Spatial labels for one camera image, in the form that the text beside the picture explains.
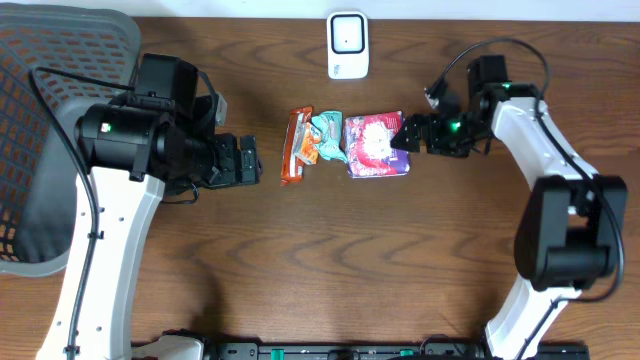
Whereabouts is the red purple snack packet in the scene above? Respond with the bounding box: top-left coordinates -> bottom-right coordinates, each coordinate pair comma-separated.
343,111 -> 410,178

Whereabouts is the long orange snack bar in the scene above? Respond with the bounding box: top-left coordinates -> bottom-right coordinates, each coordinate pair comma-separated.
280,106 -> 313,186

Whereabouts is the mint green snack packet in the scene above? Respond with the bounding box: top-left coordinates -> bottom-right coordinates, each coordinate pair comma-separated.
311,110 -> 348,163

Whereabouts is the small orange snack packet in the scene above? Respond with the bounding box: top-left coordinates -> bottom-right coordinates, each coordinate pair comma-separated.
296,123 -> 322,165

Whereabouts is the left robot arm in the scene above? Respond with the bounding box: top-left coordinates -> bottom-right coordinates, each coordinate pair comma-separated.
38,54 -> 262,359

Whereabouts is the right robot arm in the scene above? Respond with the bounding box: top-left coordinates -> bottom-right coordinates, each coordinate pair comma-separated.
390,55 -> 628,359

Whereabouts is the grey plastic shopping basket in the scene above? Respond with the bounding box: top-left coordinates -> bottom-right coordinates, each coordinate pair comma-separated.
1,3 -> 141,277

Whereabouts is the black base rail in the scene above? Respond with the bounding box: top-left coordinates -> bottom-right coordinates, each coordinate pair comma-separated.
130,341 -> 592,360

